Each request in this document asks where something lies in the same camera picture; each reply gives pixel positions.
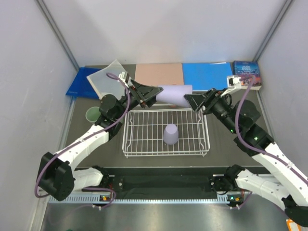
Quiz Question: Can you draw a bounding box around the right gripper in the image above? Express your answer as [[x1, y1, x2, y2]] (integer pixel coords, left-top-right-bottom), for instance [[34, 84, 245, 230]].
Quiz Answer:
[[184, 88, 239, 134]]

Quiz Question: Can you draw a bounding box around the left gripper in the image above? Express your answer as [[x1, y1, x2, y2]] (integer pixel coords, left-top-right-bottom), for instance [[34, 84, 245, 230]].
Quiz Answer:
[[114, 79, 164, 120]]

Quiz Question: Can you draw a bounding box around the purple cup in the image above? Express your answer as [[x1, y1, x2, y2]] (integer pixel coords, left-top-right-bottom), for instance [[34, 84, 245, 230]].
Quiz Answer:
[[163, 124, 179, 145], [156, 85, 193, 108]]

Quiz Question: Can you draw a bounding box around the green cup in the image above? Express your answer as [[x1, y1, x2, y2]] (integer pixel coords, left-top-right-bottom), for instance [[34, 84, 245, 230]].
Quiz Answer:
[[85, 106, 101, 124]]

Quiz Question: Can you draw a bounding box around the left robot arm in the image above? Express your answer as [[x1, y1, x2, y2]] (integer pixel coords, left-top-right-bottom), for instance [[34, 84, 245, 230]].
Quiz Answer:
[[34, 79, 163, 201]]

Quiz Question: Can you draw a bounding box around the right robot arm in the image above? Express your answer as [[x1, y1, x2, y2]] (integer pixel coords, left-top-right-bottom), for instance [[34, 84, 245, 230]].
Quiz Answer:
[[184, 89, 308, 227]]

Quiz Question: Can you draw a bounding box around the pink board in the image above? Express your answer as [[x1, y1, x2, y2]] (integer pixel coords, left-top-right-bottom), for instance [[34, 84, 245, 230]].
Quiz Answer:
[[135, 63, 184, 86]]

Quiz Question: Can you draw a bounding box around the white mesh bag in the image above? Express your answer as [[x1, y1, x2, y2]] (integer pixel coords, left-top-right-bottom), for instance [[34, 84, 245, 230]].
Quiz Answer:
[[87, 60, 127, 100]]

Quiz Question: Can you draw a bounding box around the book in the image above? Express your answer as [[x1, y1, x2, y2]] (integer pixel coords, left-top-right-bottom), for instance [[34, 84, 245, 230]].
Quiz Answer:
[[233, 61, 262, 90]]

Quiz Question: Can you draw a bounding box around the dark blue folder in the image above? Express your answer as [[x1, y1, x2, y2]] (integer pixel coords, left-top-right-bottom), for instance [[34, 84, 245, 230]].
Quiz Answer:
[[66, 67, 100, 100]]

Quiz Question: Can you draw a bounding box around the orange key tag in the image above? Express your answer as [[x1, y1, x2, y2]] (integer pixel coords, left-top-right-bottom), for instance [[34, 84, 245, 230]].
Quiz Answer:
[[286, 219, 302, 231]]

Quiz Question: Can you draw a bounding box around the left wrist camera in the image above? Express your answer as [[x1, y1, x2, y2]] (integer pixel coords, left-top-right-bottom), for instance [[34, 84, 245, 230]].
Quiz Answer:
[[118, 71, 131, 86]]

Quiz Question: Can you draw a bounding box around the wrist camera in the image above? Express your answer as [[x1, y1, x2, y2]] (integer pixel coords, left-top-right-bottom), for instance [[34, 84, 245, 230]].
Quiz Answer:
[[227, 75, 242, 90], [118, 71, 131, 86]]

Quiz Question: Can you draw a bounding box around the white wire dish rack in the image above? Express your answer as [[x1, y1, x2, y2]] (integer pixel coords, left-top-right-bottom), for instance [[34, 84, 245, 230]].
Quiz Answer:
[[122, 108, 210, 157]]

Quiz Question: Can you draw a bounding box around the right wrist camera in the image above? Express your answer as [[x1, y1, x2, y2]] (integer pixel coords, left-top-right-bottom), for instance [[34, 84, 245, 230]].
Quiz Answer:
[[227, 75, 242, 90]]

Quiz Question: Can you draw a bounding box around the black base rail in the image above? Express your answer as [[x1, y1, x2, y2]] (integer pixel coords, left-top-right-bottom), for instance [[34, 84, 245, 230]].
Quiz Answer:
[[81, 166, 253, 200]]

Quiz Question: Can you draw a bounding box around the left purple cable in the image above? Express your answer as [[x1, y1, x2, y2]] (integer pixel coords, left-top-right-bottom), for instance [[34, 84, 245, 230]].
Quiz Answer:
[[34, 73, 132, 198]]

